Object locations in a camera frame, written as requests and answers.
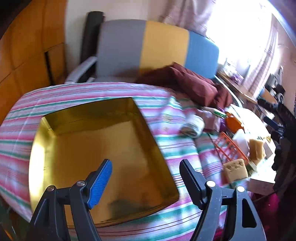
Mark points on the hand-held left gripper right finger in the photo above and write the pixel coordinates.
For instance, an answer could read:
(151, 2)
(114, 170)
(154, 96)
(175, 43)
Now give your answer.
(192, 183)

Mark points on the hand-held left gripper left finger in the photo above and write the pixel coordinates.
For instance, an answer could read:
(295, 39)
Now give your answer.
(101, 183)

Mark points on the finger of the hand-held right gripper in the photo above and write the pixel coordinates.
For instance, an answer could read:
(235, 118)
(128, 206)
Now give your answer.
(271, 122)
(267, 104)

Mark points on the yellow sponge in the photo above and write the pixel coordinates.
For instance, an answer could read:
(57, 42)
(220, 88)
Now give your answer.
(256, 149)
(234, 170)

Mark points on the white soft pack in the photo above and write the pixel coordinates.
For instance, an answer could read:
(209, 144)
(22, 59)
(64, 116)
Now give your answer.
(240, 139)

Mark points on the gold-lined square box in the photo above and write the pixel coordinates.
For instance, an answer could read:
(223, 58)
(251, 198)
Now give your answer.
(104, 139)

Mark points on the white round jar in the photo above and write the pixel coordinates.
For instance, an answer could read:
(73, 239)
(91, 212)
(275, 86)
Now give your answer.
(193, 126)

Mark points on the wooden side desk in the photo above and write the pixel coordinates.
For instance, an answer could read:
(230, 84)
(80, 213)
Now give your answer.
(238, 89)

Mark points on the orange packet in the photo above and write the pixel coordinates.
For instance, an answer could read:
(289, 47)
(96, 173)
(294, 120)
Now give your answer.
(233, 122)

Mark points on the patterned curtain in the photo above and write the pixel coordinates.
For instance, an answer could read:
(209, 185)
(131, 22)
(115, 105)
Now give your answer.
(185, 14)
(268, 64)

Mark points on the purple bag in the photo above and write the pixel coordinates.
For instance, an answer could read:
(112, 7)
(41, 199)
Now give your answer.
(236, 77)

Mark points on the orange plastic rack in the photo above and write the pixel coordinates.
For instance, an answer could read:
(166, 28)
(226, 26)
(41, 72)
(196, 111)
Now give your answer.
(227, 146)

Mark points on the magenta cloth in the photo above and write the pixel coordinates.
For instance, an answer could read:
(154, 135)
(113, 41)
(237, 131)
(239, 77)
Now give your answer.
(270, 208)

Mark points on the maroon cloth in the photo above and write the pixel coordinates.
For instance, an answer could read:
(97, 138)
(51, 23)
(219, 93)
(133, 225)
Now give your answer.
(194, 83)

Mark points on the striped tablecloth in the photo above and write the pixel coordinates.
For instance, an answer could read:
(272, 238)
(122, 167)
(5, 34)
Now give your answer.
(69, 90)

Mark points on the grey yellow blue chair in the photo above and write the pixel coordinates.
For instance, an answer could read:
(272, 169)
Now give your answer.
(122, 46)

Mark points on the black upright panel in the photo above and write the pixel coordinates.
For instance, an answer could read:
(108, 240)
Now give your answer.
(91, 34)

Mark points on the wooden wardrobe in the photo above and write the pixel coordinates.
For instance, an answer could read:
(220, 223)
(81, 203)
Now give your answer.
(23, 46)

